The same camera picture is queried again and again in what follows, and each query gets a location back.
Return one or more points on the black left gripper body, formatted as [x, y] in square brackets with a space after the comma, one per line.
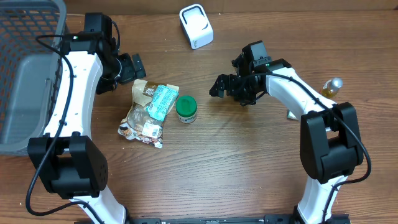
[120, 70]

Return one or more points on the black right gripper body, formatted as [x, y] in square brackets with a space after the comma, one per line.
[244, 90]

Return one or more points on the green lid white jar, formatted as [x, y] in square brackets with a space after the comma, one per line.
[186, 108]

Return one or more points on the teal wet wipes pack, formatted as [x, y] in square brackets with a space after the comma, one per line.
[163, 99]

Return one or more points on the small teal tissue pack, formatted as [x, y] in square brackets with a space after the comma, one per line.
[291, 116]

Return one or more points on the brown nut snack bag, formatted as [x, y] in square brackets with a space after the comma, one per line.
[138, 125]

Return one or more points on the yellow dish soap bottle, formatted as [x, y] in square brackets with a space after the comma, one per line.
[331, 88]

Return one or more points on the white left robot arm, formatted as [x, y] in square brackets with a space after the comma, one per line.
[66, 160]

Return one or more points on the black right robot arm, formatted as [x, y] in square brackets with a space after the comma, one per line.
[330, 144]

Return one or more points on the white barcode scanner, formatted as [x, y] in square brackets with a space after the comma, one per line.
[196, 26]

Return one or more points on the grey plastic mesh basket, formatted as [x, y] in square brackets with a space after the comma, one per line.
[30, 73]

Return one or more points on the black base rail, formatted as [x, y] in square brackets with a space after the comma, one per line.
[199, 221]

